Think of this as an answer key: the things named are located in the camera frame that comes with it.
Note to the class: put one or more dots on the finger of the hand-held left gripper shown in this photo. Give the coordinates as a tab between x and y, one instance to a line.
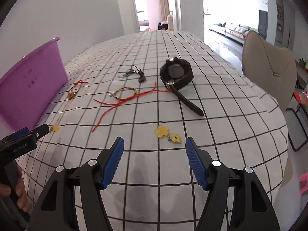
42	130
20	132

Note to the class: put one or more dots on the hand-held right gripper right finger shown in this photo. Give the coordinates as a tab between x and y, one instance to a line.
196	163

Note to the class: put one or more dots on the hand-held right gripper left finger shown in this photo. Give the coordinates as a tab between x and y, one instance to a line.
112	163

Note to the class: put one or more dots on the pink plastic tub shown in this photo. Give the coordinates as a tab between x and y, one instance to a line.
28	84

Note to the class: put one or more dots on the yellow flower bear charm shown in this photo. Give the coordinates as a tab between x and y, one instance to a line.
161	131

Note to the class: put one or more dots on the person's left hand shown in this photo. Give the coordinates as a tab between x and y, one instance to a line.
21	197

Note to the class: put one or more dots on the black-and-white checked tablecloth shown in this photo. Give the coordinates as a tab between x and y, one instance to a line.
216	101

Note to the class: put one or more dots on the black wrist watch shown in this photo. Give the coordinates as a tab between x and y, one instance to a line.
187	73

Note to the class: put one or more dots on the pink plastic stool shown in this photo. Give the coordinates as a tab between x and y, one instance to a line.
304	182

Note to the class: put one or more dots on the beige chair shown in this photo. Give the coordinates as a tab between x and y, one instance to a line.
264	65

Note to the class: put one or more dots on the grey sofa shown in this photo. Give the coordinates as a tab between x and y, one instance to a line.
240	31

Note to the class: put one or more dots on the black bag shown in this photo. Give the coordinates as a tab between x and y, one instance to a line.
162	26

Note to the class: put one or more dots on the green potted plant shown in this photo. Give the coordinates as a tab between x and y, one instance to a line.
302	62

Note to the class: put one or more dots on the dark cabinet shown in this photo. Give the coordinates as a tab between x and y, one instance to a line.
263	24

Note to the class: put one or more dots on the black frame stool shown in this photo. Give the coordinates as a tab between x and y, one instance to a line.
296	130

